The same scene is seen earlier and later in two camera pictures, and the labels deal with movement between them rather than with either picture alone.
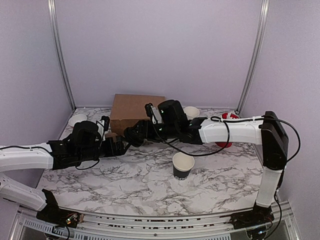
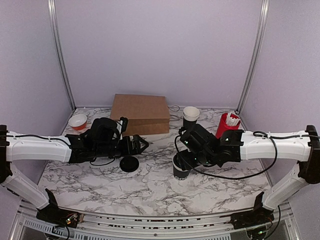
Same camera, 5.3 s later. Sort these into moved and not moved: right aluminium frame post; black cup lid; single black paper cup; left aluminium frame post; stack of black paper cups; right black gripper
Moved: right black gripper; black cup lid
Not moved: left aluminium frame post; stack of black paper cups; right aluminium frame post; single black paper cup
